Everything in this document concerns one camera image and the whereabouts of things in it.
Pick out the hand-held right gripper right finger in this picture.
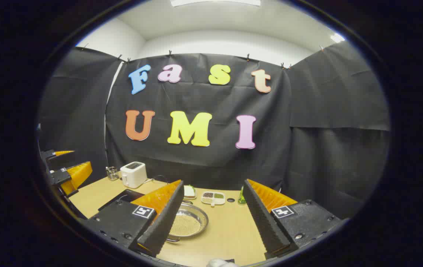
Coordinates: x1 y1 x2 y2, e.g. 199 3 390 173
242 179 342 260

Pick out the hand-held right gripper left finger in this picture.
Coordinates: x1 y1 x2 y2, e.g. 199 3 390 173
82 180 185 258

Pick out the stainless steel pot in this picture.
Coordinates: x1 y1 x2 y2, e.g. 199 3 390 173
166 200 209 243

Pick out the black induction cooktop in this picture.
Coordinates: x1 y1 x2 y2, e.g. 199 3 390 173
98 189 146 212

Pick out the pile of soybeans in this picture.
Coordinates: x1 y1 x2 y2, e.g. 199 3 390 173
170 214 201 237

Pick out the white divided grain tray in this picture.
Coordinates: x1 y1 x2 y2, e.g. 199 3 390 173
201 191 226 206

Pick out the white toaster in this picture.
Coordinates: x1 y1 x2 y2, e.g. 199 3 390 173
120 162 147 189

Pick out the white rounded object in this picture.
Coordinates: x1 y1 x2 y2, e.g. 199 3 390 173
207 258 239 267

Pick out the black backdrop cloth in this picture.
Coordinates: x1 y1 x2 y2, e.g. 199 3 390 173
37 41 392 219

